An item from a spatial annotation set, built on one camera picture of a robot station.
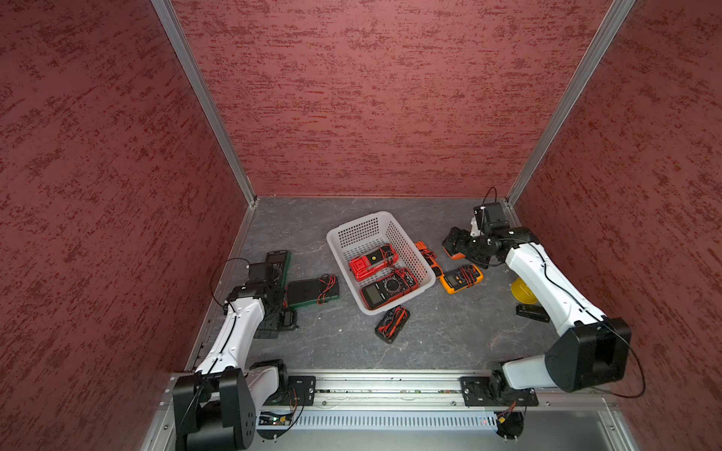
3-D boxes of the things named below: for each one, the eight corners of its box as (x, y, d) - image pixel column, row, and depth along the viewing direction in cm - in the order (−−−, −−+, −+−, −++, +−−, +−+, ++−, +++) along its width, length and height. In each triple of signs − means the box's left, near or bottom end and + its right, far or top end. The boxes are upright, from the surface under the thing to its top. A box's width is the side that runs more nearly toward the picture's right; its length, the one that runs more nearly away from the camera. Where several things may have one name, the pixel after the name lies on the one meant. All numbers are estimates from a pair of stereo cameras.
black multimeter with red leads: (373, 334, 86) (373, 329, 82) (392, 306, 92) (394, 300, 88) (390, 347, 84) (391, 342, 80) (409, 317, 90) (411, 312, 86)
